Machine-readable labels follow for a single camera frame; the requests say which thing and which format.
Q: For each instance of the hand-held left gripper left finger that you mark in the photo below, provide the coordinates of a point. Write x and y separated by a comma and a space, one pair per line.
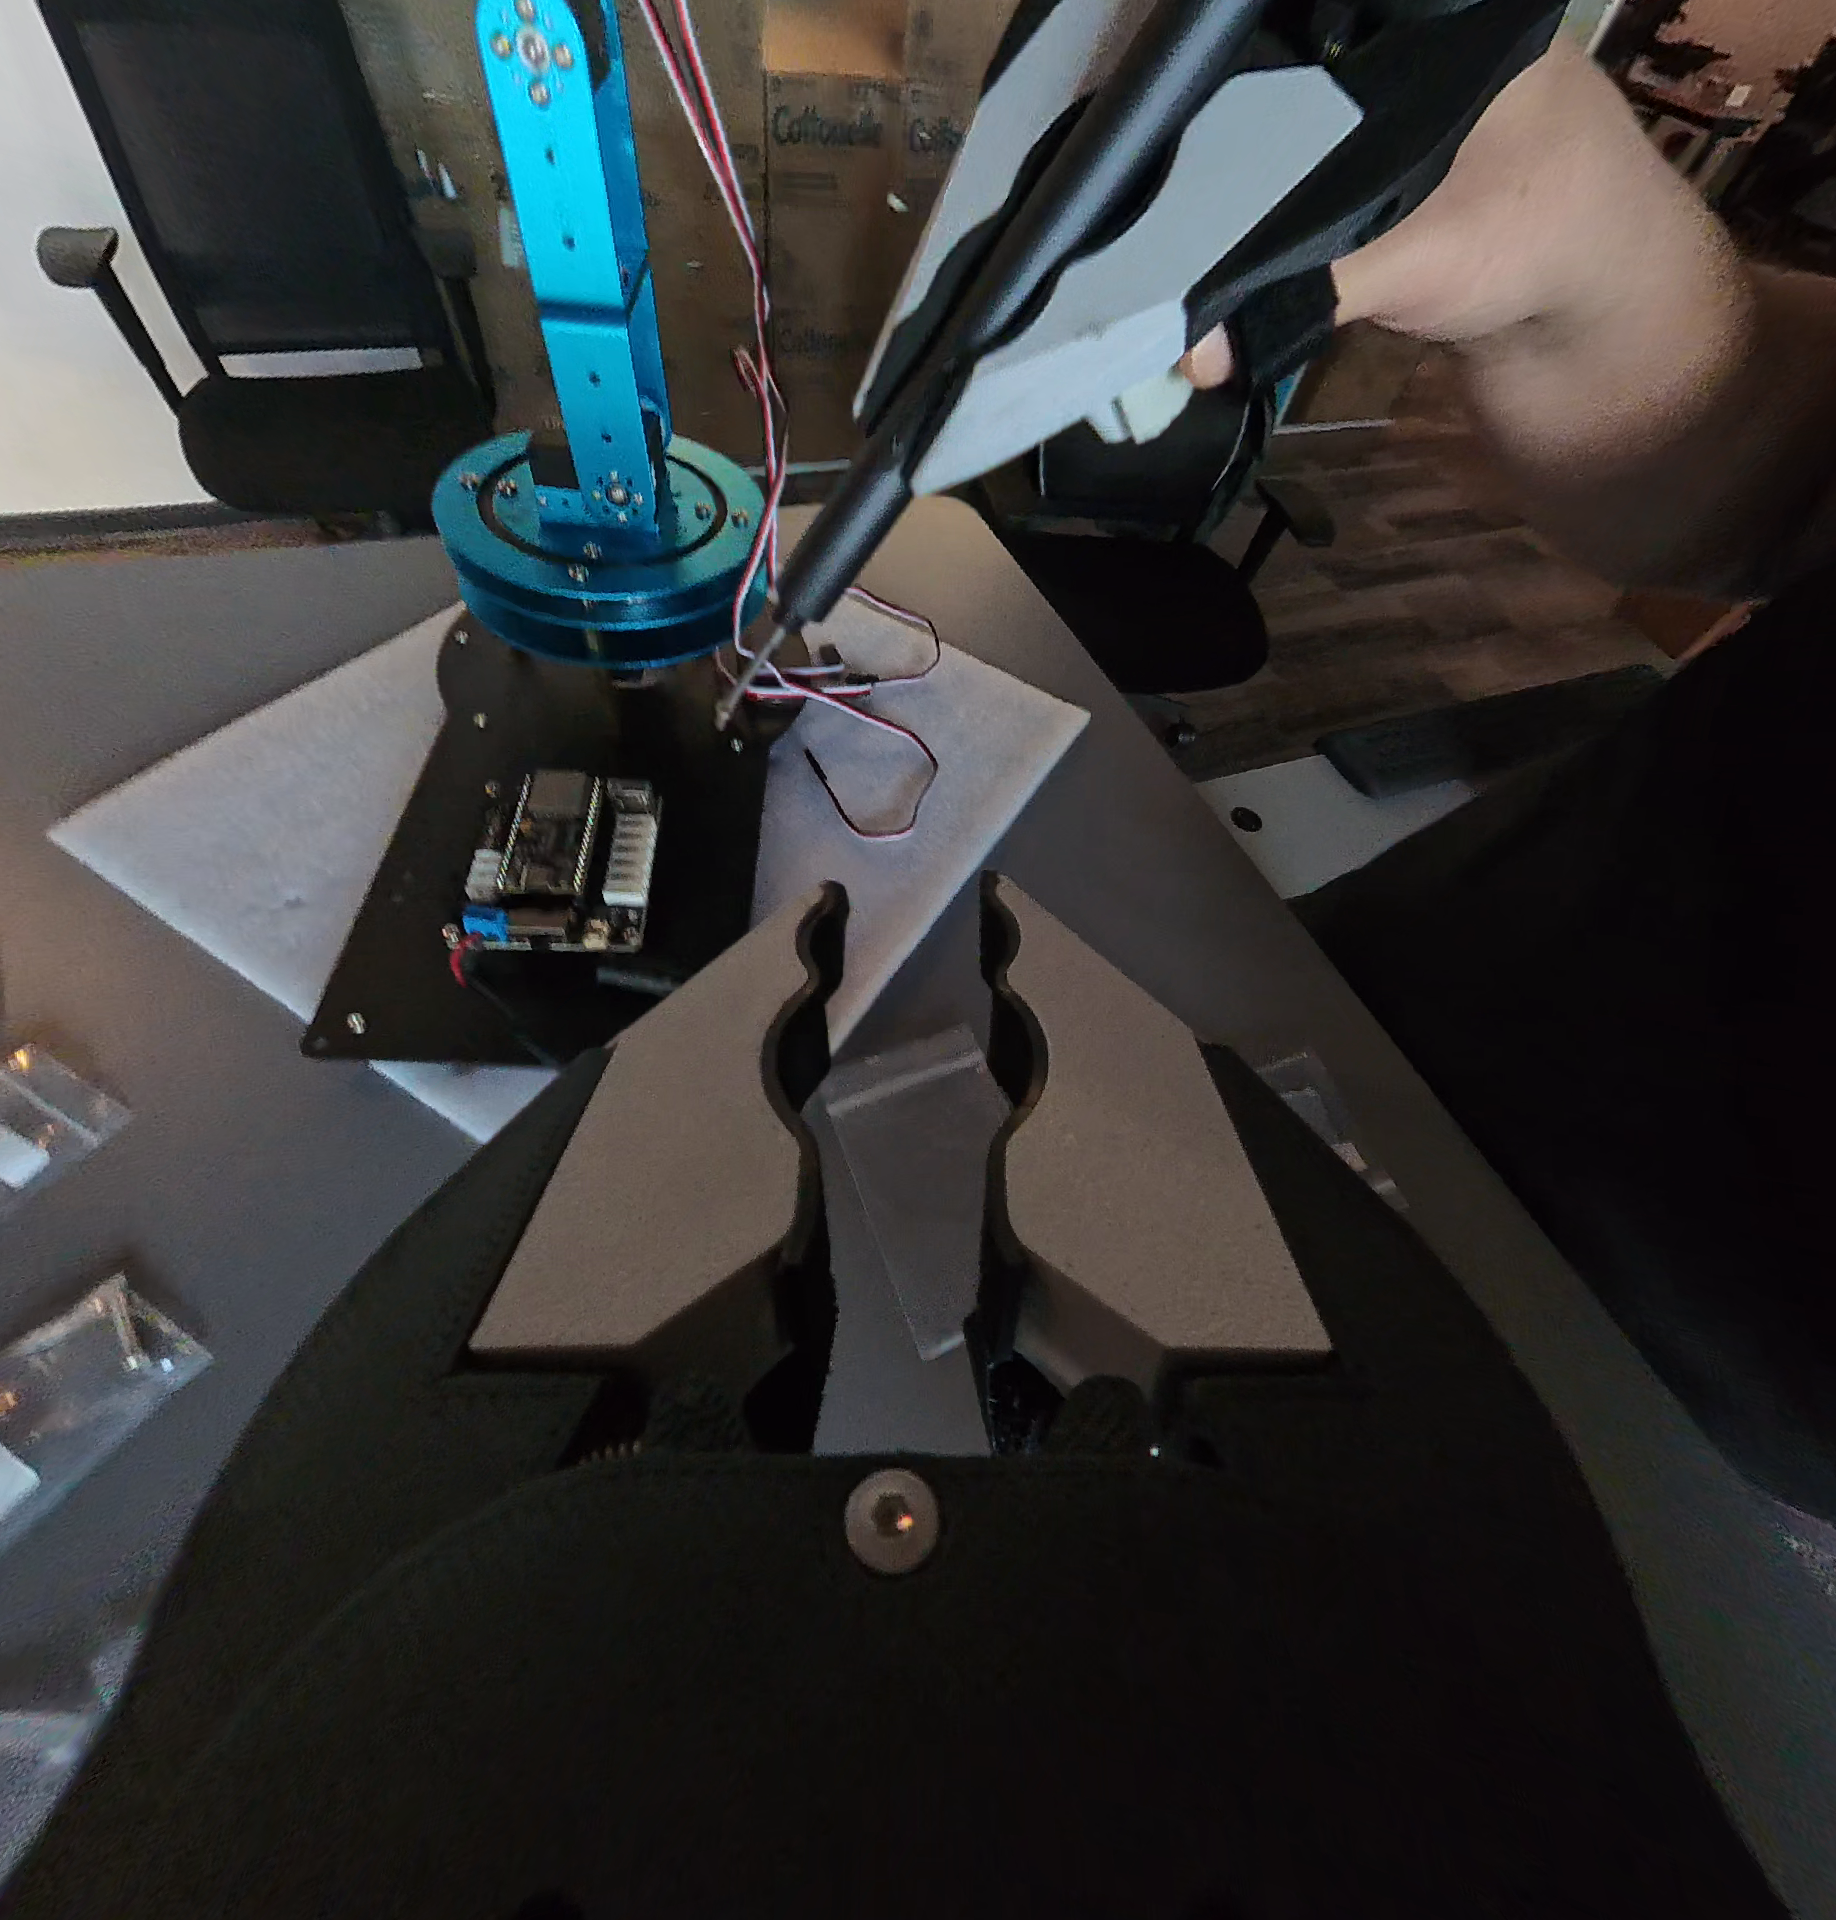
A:
663, 1200

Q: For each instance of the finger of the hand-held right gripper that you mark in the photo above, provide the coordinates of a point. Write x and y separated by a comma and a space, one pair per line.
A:
1187, 227
1008, 107

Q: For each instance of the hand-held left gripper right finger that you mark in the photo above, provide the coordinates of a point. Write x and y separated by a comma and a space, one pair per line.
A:
1158, 1200

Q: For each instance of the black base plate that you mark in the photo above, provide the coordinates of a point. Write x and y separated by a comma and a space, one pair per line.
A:
407, 960

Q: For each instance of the black screwdriver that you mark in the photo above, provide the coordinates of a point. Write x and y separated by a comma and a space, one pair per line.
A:
917, 450

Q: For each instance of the blue toy robot arm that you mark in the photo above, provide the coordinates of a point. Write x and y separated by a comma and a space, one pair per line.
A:
588, 345

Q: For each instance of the person's right hand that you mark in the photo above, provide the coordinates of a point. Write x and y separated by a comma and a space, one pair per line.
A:
1592, 330

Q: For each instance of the cardboard box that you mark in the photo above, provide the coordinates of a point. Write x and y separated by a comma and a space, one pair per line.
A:
942, 90
836, 227

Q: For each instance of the empty clear plastic bag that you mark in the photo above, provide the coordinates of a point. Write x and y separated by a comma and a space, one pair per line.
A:
917, 1185

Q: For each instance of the black circuit board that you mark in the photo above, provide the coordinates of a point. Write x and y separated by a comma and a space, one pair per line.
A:
558, 870

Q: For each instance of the black padded office chair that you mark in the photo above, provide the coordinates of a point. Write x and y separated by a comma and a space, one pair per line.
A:
1143, 600

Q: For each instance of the white table foot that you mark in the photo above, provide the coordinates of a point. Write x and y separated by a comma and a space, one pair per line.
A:
1308, 825

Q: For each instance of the white foam sheet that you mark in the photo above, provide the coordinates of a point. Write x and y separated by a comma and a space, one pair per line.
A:
258, 842

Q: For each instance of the pile of clear screw bags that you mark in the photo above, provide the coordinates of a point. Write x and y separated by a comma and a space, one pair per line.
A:
62, 1380

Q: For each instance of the black mesh office chair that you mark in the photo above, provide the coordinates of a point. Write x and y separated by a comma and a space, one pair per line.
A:
288, 180

